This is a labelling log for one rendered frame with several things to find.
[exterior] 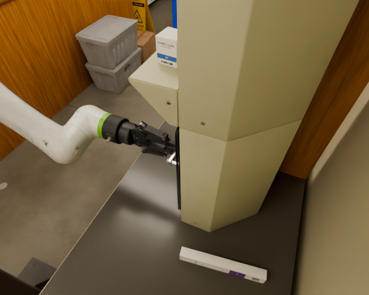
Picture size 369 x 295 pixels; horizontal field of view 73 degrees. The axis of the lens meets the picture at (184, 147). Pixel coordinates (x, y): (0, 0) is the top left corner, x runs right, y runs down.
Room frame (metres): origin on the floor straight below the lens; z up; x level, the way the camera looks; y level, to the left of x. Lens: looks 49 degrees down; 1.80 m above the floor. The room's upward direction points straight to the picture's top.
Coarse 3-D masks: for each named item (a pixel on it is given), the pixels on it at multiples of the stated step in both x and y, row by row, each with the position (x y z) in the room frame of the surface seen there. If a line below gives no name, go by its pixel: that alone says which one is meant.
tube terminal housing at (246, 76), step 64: (192, 0) 0.39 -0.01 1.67; (256, 0) 0.36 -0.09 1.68; (320, 0) 0.40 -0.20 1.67; (192, 64) 0.39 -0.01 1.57; (256, 64) 0.37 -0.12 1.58; (320, 64) 0.42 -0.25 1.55; (192, 128) 0.39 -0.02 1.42; (256, 128) 0.38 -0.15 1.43; (192, 192) 0.38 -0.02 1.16; (256, 192) 0.41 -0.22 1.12
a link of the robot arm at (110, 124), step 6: (108, 120) 0.61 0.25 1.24; (114, 120) 0.61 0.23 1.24; (120, 120) 0.61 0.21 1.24; (126, 120) 0.63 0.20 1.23; (102, 126) 0.59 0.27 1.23; (108, 126) 0.59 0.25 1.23; (114, 126) 0.58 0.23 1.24; (120, 126) 0.59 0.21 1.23; (102, 132) 0.58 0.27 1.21; (108, 132) 0.57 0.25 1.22; (114, 132) 0.57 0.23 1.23; (108, 138) 0.56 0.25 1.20; (114, 138) 0.56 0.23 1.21
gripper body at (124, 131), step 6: (126, 126) 0.59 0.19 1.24; (132, 126) 0.59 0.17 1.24; (120, 132) 0.57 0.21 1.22; (126, 132) 0.57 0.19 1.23; (132, 132) 0.57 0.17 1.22; (138, 132) 0.56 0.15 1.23; (144, 132) 0.57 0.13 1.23; (120, 138) 0.56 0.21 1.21; (126, 138) 0.56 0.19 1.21; (132, 138) 0.57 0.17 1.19; (132, 144) 0.57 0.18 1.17
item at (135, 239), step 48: (144, 192) 0.52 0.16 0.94; (288, 192) 0.52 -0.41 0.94; (96, 240) 0.33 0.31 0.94; (144, 240) 0.33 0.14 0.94; (192, 240) 0.33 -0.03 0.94; (240, 240) 0.33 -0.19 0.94; (288, 240) 0.33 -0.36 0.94; (48, 288) 0.18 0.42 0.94; (96, 288) 0.18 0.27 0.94; (144, 288) 0.18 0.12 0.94; (192, 288) 0.18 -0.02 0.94; (240, 288) 0.18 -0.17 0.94; (288, 288) 0.18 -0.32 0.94
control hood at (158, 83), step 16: (144, 64) 0.49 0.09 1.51; (160, 64) 0.49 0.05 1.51; (144, 80) 0.43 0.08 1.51; (160, 80) 0.43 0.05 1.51; (176, 80) 0.43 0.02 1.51; (144, 96) 0.43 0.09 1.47; (160, 96) 0.41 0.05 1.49; (176, 96) 0.40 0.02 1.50; (160, 112) 0.42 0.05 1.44; (176, 112) 0.40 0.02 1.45
